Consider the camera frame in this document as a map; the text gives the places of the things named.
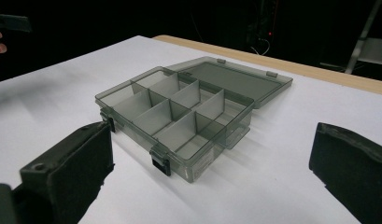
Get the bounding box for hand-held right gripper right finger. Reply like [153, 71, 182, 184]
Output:
[308, 121, 382, 224]

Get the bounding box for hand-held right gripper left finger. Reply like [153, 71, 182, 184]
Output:
[20, 120, 116, 224]

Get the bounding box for grey transparent compartment box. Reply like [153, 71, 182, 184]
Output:
[94, 56, 294, 184]

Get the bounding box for metal stand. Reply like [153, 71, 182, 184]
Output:
[318, 0, 382, 75]

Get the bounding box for white cable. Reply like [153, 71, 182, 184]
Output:
[249, 37, 272, 57]

